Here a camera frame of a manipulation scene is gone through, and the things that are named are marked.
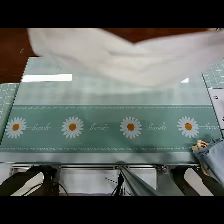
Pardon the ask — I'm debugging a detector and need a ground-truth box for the white garment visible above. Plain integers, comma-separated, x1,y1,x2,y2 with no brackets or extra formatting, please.
27,28,224,89

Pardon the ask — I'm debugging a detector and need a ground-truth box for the silver frame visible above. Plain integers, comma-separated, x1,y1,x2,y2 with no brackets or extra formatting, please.
0,87,224,197

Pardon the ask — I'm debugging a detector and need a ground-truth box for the light blue garment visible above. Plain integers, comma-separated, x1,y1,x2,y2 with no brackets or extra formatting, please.
191,137,224,188

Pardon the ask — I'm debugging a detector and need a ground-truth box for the black cable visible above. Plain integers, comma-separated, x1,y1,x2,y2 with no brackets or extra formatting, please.
105,172,127,197

